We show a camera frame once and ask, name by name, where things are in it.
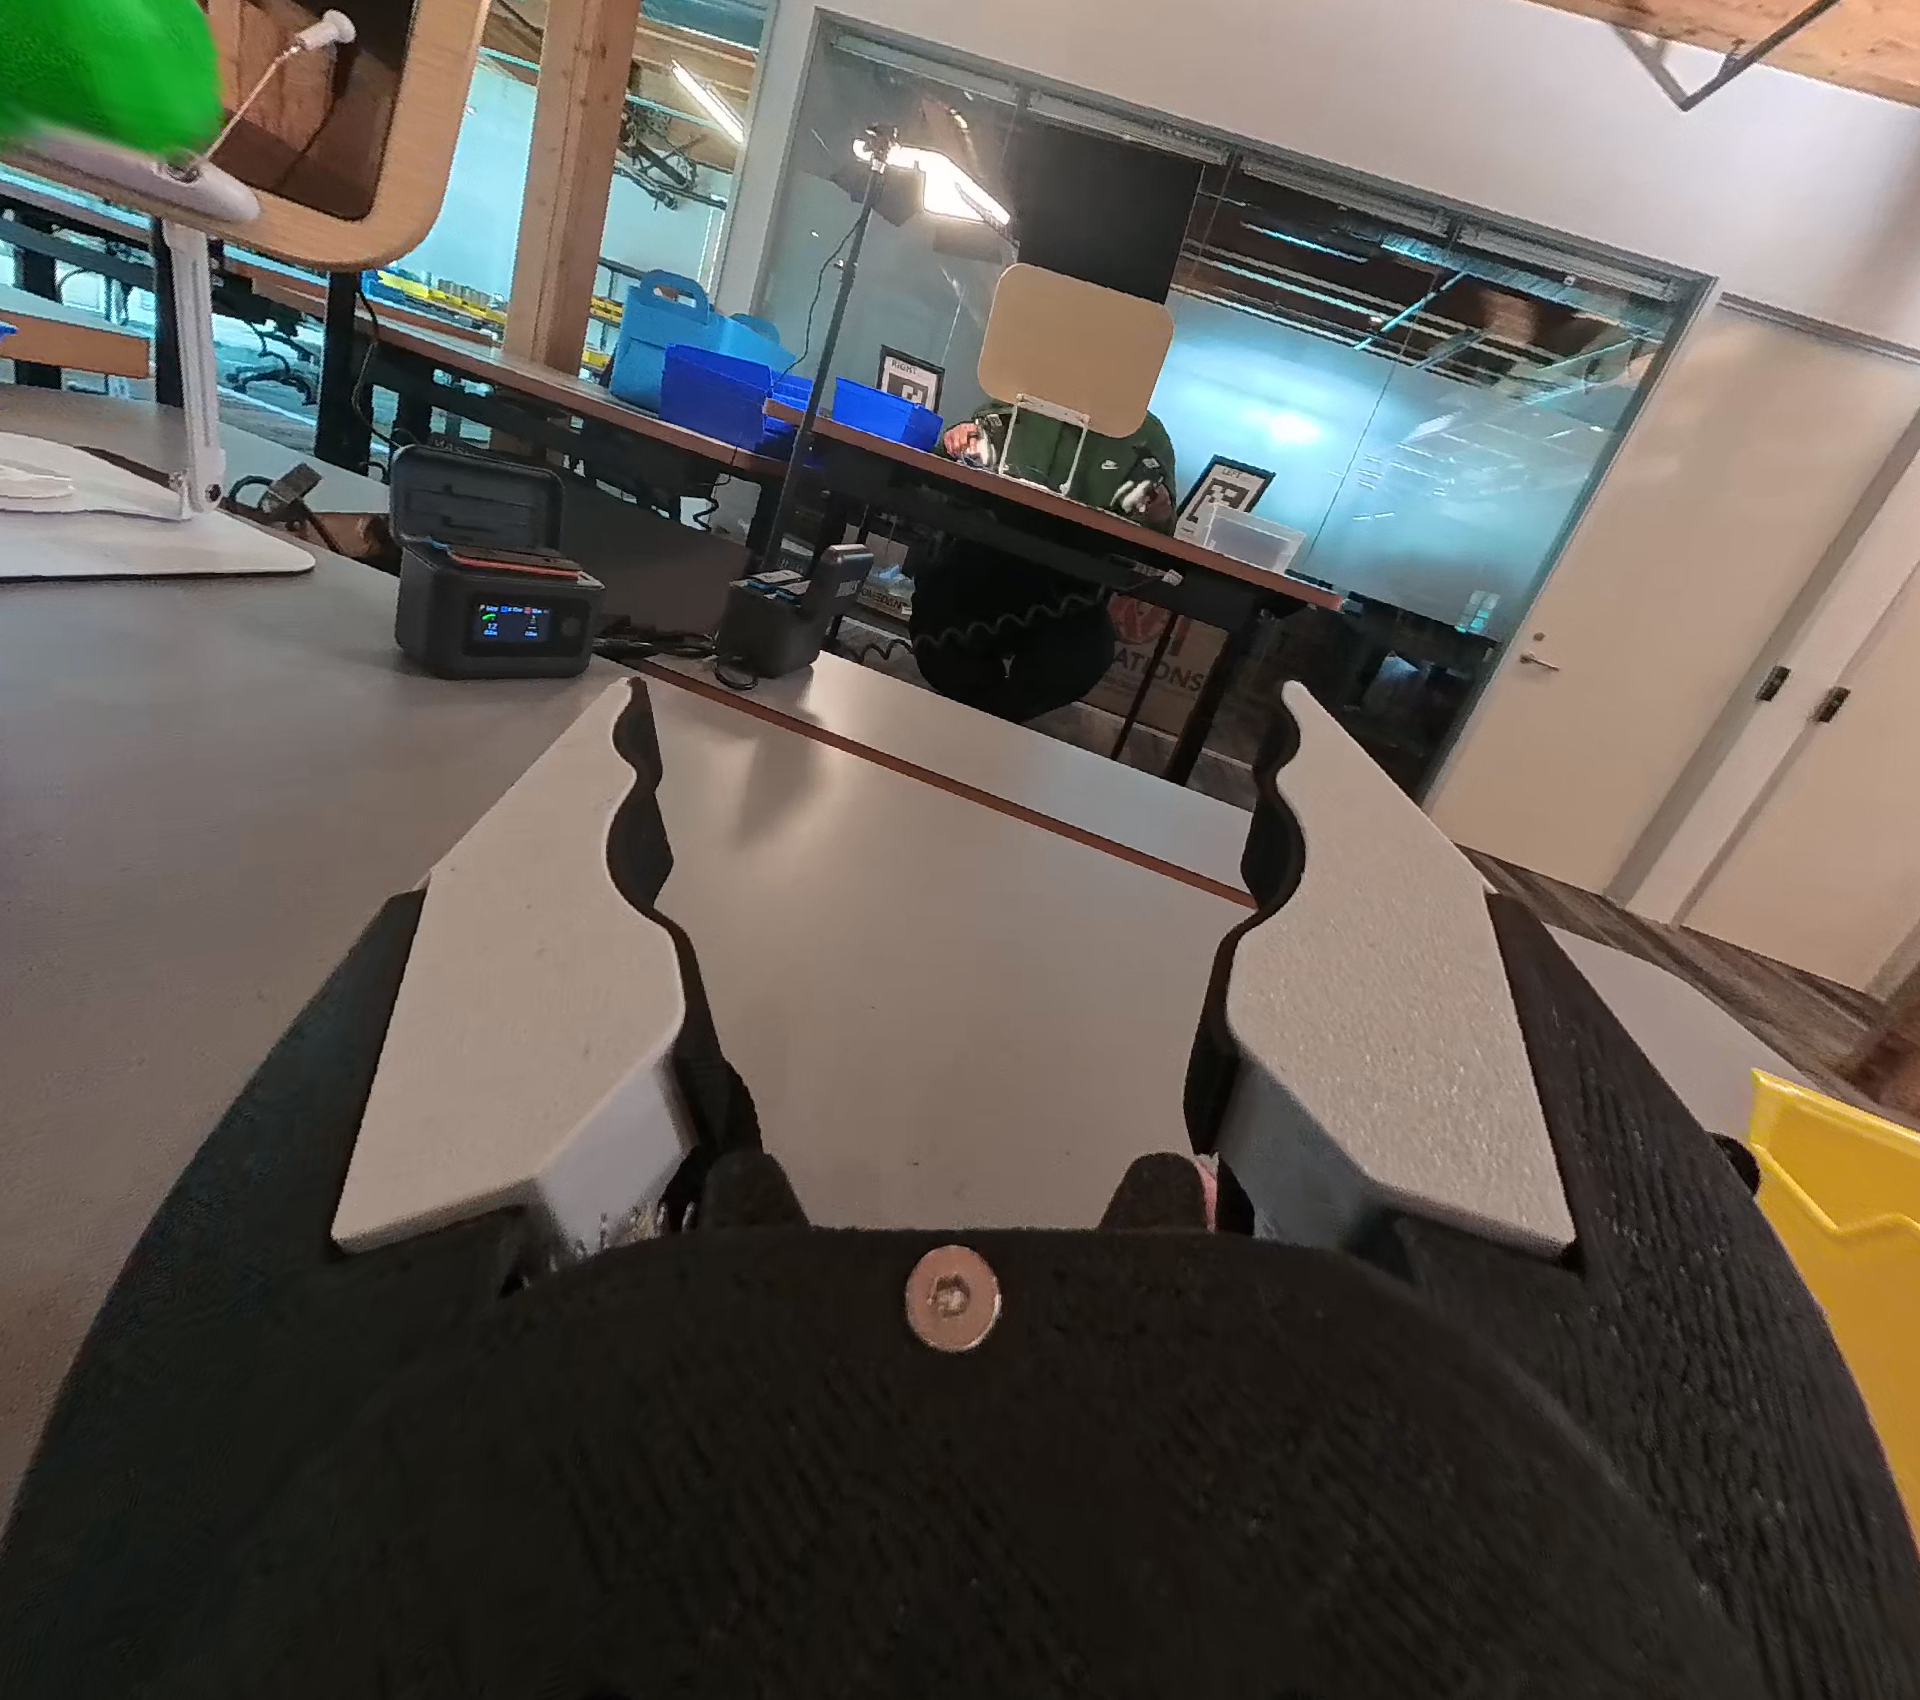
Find brown-topped desk black legs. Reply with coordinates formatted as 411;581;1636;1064
763;397;1348;787
223;251;798;540

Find black power station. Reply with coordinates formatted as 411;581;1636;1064
390;443;605;682

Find beige panel on white stand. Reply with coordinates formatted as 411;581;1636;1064
978;262;1176;488

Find light blue tool caddy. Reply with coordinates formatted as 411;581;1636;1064
611;271;798;412

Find wood-framed panel on stand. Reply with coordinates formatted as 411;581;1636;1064
0;0;519;577

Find cardboard box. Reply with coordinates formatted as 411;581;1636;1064
1101;611;1217;741

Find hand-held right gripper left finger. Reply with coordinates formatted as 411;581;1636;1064
330;675;768;1259

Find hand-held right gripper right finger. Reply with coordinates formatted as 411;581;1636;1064
1183;675;1578;1259

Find black backdrop board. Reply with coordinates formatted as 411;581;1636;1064
1008;116;1209;307

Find black battery charger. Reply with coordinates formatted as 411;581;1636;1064
716;541;875;682

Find yellow plastic bin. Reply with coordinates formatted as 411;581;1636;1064
1746;1070;1920;1508

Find dark blue plastic bin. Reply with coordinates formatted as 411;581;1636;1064
659;342;819;451

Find beige door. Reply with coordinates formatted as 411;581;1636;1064
1424;296;1920;899
1672;589;1920;998

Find light on black tripod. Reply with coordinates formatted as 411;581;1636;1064
756;124;1013;577

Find wooden post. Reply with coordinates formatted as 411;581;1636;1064
502;0;680;369

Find low blue plastic bin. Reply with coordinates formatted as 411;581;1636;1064
832;376;949;451

